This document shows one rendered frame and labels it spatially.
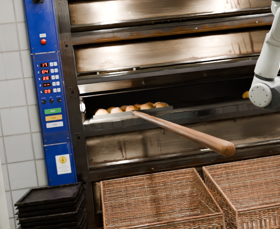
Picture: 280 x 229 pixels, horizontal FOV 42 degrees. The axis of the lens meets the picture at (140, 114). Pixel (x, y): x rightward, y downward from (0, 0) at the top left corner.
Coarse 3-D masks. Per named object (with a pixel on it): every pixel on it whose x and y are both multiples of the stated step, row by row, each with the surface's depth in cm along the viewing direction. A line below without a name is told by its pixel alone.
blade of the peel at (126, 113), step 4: (152, 108) 252; (156, 108) 252; (160, 108) 252; (164, 108) 253; (168, 108) 253; (172, 108) 253; (120, 112) 249; (124, 112) 250; (128, 112) 250; (144, 112) 251; (148, 112) 252; (96, 116) 247; (100, 116) 248; (104, 116) 248; (108, 116) 248; (112, 116) 249; (116, 116) 249
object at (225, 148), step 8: (136, 112) 222; (152, 120) 159; (160, 120) 142; (168, 128) 125; (176, 128) 113; (184, 128) 106; (184, 136) 103; (192, 136) 94; (200, 136) 88; (208, 136) 84; (200, 144) 88; (208, 144) 81; (216, 144) 76; (224, 144) 72; (232, 144) 72; (224, 152) 72; (232, 152) 72
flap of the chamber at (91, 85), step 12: (252, 60) 203; (156, 72) 197; (168, 72) 197; (180, 72) 198; (192, 72) 200; (204, 72) 204; (216, 72) 208; (228, 72) 212; (240, 72) 216; (252, 72) 221; (84, 84) 192; (96, 84) 196; (108, 84) 199; (120, 84) 203; (132, 84) 207; (156, 84) 215
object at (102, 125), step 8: (240, 104) 222; (248, 104) 218; (176, 112) 218; (184, 112) 214; (192, 112) 215; (200, 112) 215; (208, 112) 216; (216, 112) 216; (224, 112) 217; (232, 112) 218; (112, 120) 214; (120, 120) 210; (128, 120) 210; (136, 120) 211; (144, 120) 211; (168, 120) 213; (88, 128) 208; (96, 128) 208; (104, 128) 209
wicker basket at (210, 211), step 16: (144, 176) 209; (160, 176) 210; (176, 176) 211; (192, 176) 211; (112, 192) 206; (128, 192) 207; (160, 192) 208; (176, 192) 209; (192, 192) 210; (208, 192) 186; (112, 208) 204; (128, 208) 205; (144, 208) 205; (160, 208) 206; (176, 208) 207; (192, 208) 208; (208, 208) 190; (112, 224) 202; (128, 224) 203; (144, 224) 164; (160, 224) 164; (176, 224) 165; (192, 224) 166; (208, 224) 167; (224, 224) 168
